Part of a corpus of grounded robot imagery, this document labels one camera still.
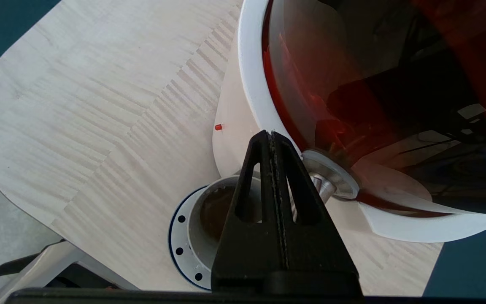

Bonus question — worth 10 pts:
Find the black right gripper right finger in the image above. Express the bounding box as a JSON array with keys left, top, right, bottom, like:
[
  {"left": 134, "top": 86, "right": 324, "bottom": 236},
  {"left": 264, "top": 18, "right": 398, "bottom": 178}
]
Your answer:
[{"left": 273, "top": 131, "right": 358, "bottom": 273}]

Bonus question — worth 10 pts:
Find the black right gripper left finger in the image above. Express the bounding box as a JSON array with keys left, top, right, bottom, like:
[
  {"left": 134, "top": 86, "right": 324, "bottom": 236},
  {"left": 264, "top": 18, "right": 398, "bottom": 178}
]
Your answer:
[{"left": 211, "top": 130, "right": 288, "bottom": 293}]

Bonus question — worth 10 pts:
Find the grey-blue plastic cup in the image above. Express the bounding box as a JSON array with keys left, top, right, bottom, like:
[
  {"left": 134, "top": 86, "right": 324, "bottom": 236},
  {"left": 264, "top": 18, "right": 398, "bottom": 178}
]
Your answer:
[{"left": 186, "top": 175, "right": 269, "bottom": 273}]

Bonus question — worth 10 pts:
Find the metal dispenser tap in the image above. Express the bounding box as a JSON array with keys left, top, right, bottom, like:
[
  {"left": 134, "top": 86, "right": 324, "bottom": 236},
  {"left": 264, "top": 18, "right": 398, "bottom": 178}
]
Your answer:
[{"left": 292, "top": 150, "right": 361, "bottom": 220}]

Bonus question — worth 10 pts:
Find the large dark tea dispenser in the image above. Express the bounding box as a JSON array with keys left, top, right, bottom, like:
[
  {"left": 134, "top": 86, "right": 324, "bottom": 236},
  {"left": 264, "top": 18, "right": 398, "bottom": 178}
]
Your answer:
[{"left": 211, "top": 0, "right": 486, "bottom": 243}]

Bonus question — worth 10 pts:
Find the blue perforated drip tray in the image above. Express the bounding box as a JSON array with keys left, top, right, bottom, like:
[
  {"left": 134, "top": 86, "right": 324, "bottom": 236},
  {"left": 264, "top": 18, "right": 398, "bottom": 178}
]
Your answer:
[{"left": 168, "top": 185, "right": 214, "bottom": 292}]

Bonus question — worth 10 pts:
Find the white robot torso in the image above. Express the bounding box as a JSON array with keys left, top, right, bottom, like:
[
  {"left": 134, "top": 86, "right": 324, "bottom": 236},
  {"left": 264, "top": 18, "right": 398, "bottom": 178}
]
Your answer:
[{"left": 0, "top": 240, "right": 140, "bottom": 292}]

